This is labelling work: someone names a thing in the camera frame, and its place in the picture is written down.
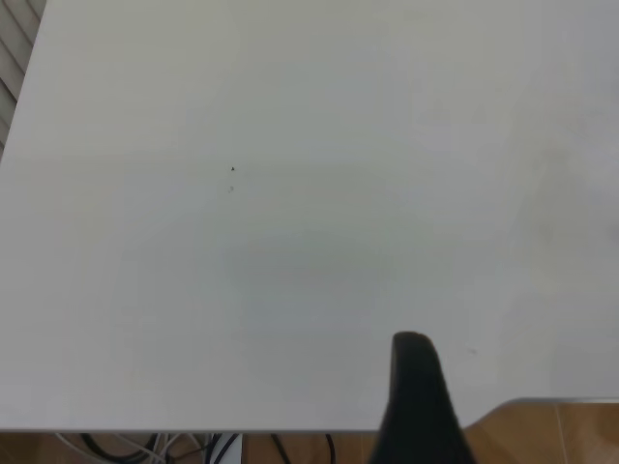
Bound slatted window blind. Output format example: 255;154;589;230
0;0;47;160

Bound white table leg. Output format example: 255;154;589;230
210;433;243;464

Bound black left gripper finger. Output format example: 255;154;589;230
369;331;478;464

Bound thick black cable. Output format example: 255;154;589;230
79;433;161;461

